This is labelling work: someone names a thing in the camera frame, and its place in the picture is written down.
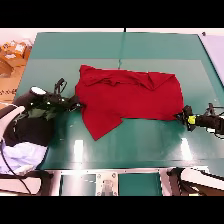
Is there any black garment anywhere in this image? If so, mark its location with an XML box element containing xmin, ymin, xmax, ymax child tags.
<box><xmin>2</xmin><ymin>94</ymin><xmax>57</xmax><ymax>148</ymax></box>

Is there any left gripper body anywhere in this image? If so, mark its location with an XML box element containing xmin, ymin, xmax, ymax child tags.
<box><xmin>61</xmin><ymin>95</ymin><xmax>84</xmax><ymax>113</ymax></box>

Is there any black cable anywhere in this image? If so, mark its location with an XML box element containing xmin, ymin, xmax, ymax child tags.
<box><xmin>0</xmin><ymin>141</ymin><xmax>33</xmax><ymax>196</ymax></box>

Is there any brown cardboard box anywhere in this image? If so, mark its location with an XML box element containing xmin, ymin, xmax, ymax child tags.
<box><xmin>0</xmin><ymin>39</ymin><xmax>34</xmax><ymax>78</ymax></box>

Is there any pale lilac garment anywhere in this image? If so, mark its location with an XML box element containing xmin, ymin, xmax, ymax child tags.
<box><xmin>0</xmin><ymin>141</ymin><xmax>50</xmax><ymax>176</ymax></box>

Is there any silver frame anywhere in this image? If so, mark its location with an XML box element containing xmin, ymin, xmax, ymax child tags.
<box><xmin>0</xmin><ymin>165</ymin><xmax>224</xmax><ymax>197</ymax></box>

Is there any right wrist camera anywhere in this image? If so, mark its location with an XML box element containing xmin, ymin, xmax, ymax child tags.
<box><xmin>205</xmin><ymin>102</ymin><xmax>218</xmax><ymax>118</ymax></box>

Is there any red T-shirt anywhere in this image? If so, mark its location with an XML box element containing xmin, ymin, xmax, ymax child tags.
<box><xmin>74</xmin><ymin>64</ymin><xmax>185</xmax><ymax>142</ymax></box>

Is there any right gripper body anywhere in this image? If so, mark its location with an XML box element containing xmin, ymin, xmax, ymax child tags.
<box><xmin>176</xmin><ymin>105</ymin><xmax>198</xmax><ymax>132</ymax></box>

